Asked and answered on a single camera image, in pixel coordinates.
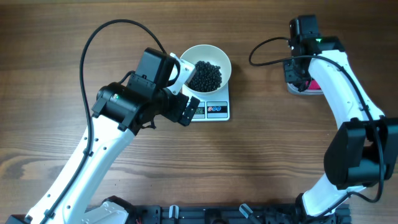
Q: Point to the black beans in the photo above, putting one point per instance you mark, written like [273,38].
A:
[207,77]

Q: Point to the white digital kitchen scale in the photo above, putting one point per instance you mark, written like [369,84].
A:
[213,106]

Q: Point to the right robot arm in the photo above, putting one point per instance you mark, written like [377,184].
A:
[363,152]

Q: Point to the clear plastic bean container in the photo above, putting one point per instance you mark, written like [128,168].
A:
[295,91]

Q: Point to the pink measuring scoop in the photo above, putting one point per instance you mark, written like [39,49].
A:
[313,85]

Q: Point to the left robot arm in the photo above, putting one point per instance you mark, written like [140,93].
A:
[118,114]

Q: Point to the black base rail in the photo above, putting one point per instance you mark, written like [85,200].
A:
[268,214]

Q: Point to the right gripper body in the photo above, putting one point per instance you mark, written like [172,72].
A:
[291,70]

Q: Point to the white bowl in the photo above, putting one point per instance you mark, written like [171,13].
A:
[212,54]

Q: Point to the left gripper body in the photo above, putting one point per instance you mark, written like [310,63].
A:
[171,106]

